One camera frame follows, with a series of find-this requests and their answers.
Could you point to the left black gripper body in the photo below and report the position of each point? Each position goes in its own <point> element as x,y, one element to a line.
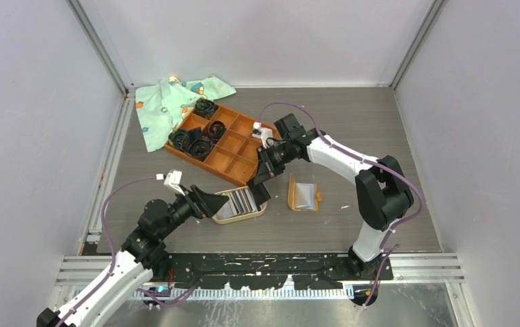
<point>186,207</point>

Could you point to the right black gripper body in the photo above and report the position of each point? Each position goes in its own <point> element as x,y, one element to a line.
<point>273,159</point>

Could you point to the oval wooden card tray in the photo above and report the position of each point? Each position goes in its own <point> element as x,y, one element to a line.
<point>239,210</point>

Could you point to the orange leather card holder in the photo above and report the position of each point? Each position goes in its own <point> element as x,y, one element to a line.
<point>303,197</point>

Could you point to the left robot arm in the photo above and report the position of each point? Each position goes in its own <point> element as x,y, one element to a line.
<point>142,253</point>

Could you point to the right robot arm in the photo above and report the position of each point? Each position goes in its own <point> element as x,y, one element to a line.
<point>383,196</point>

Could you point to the stack of credit cards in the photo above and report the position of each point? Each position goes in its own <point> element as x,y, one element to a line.
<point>239,205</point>

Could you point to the orange compartment organizer tray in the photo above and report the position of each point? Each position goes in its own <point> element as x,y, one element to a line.
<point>234,157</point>

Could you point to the rolled dark belt front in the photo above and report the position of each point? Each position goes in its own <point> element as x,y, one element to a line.
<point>199,145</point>

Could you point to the rolled dark belt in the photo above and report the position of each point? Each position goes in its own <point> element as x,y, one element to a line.
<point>216,130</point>
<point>176,139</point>
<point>205,108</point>
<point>199,145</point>

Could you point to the rolled dark belt middle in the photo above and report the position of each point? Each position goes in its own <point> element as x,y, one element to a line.
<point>216,130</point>

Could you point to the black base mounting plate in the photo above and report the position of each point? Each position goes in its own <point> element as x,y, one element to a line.
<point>264,271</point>

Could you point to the rolled dark belt left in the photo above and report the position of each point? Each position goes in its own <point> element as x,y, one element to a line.
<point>176,139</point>

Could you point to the rolled dark belt top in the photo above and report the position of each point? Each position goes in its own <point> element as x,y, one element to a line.
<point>205,108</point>

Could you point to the green patterned cloth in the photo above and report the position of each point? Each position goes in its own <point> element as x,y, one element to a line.
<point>162,107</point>

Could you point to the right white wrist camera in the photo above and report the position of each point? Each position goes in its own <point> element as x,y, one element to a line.
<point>262,133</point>

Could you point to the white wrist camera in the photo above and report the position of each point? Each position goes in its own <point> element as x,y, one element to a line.
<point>172,182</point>
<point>262,133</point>

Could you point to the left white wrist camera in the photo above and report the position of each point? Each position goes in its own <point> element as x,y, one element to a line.
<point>172,182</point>

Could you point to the white slotted cable duct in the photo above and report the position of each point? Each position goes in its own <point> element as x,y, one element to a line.
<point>287,292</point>

